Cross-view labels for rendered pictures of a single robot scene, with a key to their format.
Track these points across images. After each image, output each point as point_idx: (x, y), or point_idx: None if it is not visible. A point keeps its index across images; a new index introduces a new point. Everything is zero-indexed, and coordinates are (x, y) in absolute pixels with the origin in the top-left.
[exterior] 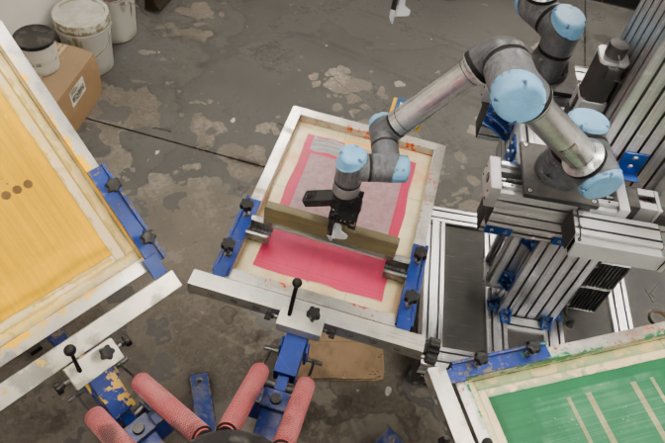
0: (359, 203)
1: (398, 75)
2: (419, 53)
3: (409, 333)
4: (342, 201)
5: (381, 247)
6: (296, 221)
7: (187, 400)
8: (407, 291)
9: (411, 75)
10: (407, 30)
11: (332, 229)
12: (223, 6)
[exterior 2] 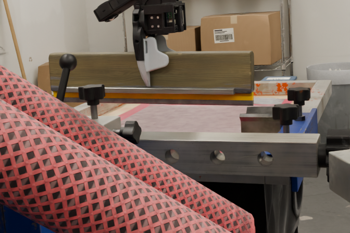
0: None
1: (302, 212)
2: (323, 196)
3: (285, 133)
4: None
5: (226, 71)
6: (94, 65)
7: None
8: (276, 104)
9: (317, 211)
10: (307, 183)
11: (141, 45)
12: None
